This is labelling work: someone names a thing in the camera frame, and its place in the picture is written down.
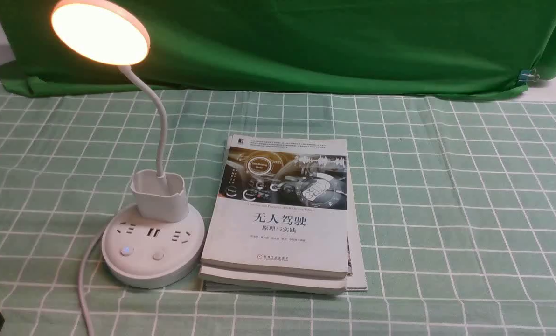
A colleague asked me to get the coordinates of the white desk lamp with base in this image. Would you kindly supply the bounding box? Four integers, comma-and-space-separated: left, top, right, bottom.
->
51, 0, 205, 289

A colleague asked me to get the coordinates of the top white textbook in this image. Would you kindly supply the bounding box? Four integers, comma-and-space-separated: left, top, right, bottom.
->
201, 135, 349, 280

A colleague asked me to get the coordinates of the lower white book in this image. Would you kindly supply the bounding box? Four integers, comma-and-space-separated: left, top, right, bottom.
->
199, 266, 348, 295

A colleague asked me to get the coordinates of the thin bottom booklet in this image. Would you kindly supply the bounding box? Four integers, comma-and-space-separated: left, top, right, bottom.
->
202, 140, 368, 293

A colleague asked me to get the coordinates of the green backdrop cloth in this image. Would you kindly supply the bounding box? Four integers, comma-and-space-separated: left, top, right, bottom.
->
0, 0, 556, 102

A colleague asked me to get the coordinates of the green checkered tablecloth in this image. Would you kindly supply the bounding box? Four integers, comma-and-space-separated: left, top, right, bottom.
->
0, 85, 556, 336

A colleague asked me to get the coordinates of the blue binder clip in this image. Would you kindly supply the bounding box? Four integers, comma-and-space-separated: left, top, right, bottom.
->
517, 68, 540, 85

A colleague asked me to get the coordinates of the white lamp power cable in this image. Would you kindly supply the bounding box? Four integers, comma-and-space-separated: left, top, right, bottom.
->
76, 227, 106, 336

